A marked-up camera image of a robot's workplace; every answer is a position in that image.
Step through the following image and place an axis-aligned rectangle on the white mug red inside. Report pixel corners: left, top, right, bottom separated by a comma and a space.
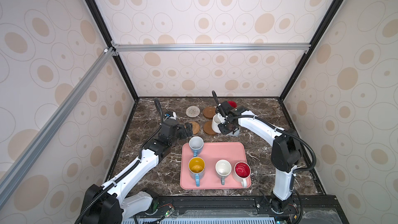
233, 162, 251, 188

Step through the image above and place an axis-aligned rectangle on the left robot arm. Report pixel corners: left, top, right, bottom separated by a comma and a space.
75, 98, 193, 224

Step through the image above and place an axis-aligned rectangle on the white mug front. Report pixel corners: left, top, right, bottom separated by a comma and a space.
215, 159, 232, 185

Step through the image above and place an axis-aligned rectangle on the left diagonal aluminium bar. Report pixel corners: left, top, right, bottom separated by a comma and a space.
1, 47, 116, 208

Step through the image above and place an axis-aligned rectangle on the grey woven round coaster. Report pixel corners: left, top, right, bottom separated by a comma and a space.
228, 128, 240, 136

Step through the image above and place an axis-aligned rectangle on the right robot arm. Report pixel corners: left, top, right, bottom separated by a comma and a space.
212, 91, 317, 214

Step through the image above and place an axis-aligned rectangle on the woven rattan round coaster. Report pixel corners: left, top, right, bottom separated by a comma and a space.
190, 121, 200, 135

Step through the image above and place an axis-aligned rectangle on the dark red mug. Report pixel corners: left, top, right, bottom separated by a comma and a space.
228, 101, 237, 108

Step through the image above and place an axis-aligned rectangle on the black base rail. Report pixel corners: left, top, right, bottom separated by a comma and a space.
80, 194, 350, 224

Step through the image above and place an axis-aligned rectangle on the horizontal aluminium frame bar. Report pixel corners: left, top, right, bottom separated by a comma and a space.
105, 43, 311, 54

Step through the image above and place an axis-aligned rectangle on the multicolour woven round coaster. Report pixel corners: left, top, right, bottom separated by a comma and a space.
186, 106, 201, 118

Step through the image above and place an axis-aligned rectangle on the blue mug yellow inside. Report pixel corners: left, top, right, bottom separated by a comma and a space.
188, 157, 206, 187

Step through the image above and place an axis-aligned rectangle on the left black frame post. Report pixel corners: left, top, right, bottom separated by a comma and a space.
85, 0, 140, 101

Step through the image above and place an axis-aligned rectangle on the black frame post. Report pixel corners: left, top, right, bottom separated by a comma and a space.
85, 0, 140, 101
279, 0, 344, 102

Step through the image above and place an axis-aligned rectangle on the right black frame post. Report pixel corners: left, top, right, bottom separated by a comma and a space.
279, 0, 344, 102

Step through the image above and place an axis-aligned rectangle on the pink rectangular tray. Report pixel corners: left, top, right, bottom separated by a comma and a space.
180, 142, 247, 190

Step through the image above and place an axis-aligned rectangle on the blue floral mug white inside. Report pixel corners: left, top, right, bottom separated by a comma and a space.
189, 136, 204, 157

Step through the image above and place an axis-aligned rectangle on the brown wooden coaster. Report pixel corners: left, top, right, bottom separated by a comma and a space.
203, 121, 217, 135
203, 106, 216, 119

